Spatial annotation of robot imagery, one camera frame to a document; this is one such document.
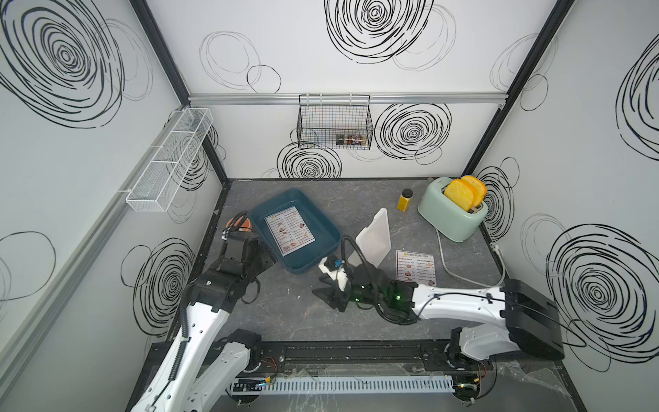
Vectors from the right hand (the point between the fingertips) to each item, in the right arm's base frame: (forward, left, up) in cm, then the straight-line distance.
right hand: (317, 286), depth 71 cm
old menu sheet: (+15, -34, -17) cm, 40 cm away
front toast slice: (+34, -48, +3) cm, 59 cm away
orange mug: (+7, +17, +19) cm, 26 cm away
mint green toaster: (+29, -45, -6) cm, 54 cm away
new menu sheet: (+29, +14, -15) cm, 36 cm away
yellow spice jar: (+40, -32, -9) cm, 52 cm away
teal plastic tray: (+29, +1, -14) cm, 32 cm away
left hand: (+8, +16, +4) cm, 18 cm away
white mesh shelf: (+20, +46, +18) cm, 54 cm away
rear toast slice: (+33, -54, +5) cm, 64 cm away
